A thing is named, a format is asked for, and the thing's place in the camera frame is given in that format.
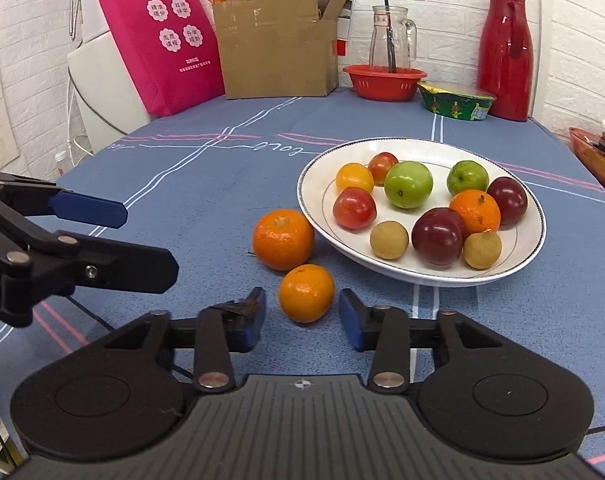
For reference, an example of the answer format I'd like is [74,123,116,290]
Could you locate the tan longan fruit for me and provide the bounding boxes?
[370,221,409,260]

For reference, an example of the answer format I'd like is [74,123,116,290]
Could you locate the glass pitcher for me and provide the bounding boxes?
[369,4,417,73]

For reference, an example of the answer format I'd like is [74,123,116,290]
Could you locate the green apple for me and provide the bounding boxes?
[447,160,489,196]
[384,160,434,209]

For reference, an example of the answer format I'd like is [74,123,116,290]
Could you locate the white round plate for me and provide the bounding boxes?
[297,138,548,288]

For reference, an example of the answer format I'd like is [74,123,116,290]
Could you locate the brown cardboard box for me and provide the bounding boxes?
[212,0,347,99]

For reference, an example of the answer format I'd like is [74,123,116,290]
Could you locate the red plastic basket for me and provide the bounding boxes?
[343,64,427,102]

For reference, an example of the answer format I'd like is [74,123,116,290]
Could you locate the black stirring stick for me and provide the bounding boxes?
[384,0,397,73]

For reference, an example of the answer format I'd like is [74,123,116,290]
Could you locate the small orange tangerine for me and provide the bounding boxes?
[278,264,335,324]

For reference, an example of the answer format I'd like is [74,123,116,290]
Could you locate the dark red plum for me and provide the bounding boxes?
[411,207,467,268]
[487,177,528,228]

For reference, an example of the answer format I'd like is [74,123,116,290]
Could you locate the blue striped tablecloth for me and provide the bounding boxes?
[0,90,605,474]

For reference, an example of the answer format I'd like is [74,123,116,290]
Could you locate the red tomato-like fruit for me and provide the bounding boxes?
[333,186,377,231]

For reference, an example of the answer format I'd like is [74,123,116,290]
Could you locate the white appliance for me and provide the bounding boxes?
[67,0,153,155]

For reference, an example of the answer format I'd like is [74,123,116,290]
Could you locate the small yellow-orange kumquat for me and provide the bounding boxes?
[335,162,375,193]

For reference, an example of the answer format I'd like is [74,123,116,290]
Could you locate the orange glass bowl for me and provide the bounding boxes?
[569,127,605,188]

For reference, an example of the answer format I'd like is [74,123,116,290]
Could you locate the red-orange small apple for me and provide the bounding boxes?
[368,152,398,186]

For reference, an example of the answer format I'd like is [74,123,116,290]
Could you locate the green instant noodle bowl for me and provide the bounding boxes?
[417,80,496,122]

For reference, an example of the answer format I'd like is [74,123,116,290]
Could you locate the red thermos jug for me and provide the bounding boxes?
[477,0,534,122]

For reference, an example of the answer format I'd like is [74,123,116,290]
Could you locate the pink shopping bag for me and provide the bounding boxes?
[98,0,224,117]

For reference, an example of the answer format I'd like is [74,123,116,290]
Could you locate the large orange tangerine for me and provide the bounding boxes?
[252,209,315,272]

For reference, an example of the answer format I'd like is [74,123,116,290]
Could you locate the orange tangerine on plate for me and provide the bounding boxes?
[449,190,501,235]

